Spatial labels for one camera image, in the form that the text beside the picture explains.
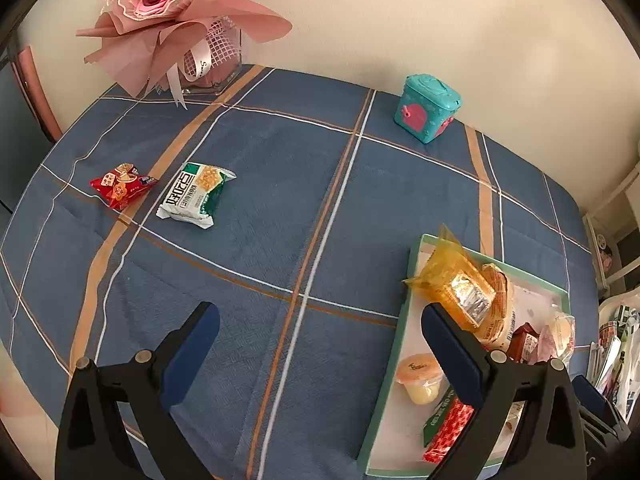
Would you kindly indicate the pink cake roll packet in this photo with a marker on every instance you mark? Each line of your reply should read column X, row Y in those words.
column 546, row 347

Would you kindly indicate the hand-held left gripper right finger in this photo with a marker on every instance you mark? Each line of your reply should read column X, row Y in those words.
column 452, row 355

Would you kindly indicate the red and white biscuit packet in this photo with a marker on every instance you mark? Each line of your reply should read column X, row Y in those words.
column 524, row 345

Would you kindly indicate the small red snack packet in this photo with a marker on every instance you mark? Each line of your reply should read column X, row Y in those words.
column 120, row 187

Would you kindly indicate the yellow cake packet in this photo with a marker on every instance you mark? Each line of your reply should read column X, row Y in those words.
column 460, row 290

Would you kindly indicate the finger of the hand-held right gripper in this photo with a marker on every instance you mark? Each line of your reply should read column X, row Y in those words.
column 592, row 397

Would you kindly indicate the white shelf unit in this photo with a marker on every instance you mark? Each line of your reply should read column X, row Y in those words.
column 625, row 180

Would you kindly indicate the white plastic bag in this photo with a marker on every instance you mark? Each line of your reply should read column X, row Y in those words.
column 625, row 360

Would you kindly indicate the pale yellow jelly cup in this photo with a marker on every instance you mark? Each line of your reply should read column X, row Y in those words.
column 420, row 380

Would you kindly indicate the long red snack packet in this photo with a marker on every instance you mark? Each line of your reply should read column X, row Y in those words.
column 447, row 435

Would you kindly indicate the teal toy chest box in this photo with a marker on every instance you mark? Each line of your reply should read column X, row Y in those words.
column 425, row 110

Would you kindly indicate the white and green snack packet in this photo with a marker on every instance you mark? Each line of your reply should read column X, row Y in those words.
column 192, row 195

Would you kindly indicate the dark green snack packet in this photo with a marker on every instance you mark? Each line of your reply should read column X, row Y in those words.
column 437, row 420

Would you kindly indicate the beige bread packet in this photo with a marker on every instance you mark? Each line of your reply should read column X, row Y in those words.
column 500, row 310

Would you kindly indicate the clear glass vase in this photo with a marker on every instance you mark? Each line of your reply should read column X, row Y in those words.
column 220, row 75

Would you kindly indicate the white tray with teal rim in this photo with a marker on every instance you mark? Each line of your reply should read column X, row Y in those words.
column 532, row 305

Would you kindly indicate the pink chair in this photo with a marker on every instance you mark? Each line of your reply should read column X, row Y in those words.
column 35, row 95

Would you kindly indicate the clear green-edged cookie packet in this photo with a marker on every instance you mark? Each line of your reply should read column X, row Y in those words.
column 510, row 422

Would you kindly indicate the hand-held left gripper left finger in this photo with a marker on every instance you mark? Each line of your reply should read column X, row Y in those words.
column 192, row 350

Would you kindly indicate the blue plaid tablecloth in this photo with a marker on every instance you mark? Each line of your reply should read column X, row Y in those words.
column 280, row 185

